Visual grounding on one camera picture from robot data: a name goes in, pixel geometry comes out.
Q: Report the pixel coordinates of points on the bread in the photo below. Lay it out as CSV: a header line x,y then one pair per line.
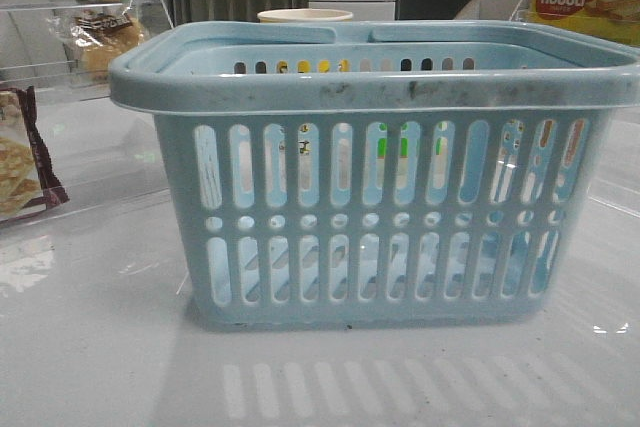
x,y
98,31

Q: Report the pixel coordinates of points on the light blue plastic basket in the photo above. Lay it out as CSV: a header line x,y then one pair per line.
x,y
375,173

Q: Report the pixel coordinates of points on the cream paper cup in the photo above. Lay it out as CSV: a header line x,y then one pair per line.
x,y
304,15

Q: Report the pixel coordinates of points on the brown cracker snack package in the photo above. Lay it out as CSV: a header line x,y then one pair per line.
x,y
29,185

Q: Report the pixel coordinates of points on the clear acrylic shelf left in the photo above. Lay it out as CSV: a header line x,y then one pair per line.
x,y
32,56

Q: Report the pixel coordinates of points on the clear acrylic shelf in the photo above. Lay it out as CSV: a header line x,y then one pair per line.
x,y
625,11
32,56

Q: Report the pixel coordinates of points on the clear acrylic shelf right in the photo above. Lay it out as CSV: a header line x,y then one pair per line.
x,y
625,11

